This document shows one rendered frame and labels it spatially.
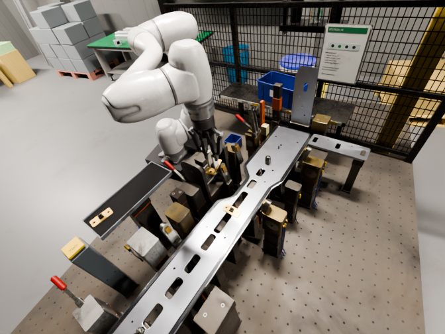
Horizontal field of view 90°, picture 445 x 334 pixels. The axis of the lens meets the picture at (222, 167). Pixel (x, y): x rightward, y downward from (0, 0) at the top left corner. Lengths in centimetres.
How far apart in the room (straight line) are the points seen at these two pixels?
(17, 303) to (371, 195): 277
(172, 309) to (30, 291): 193
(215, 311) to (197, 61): 74
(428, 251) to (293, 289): 140
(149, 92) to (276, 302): 99
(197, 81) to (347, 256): 106
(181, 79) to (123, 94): 14
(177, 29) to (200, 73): 56
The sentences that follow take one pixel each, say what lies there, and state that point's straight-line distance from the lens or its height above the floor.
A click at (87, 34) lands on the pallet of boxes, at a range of 619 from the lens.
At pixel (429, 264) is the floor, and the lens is 233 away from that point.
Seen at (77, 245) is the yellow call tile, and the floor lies 116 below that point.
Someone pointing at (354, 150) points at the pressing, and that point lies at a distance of 133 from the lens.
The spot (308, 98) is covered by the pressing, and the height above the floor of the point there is 117.
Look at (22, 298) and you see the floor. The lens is 271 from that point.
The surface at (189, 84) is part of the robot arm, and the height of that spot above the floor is 160.
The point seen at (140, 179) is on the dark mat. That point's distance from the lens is 104.
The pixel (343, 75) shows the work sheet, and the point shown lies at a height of 119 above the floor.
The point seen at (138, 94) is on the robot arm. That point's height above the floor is 162.
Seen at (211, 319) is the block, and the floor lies 103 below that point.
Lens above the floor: 185
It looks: 45 degrees down
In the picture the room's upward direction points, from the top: 11 degrees counter-clockwise
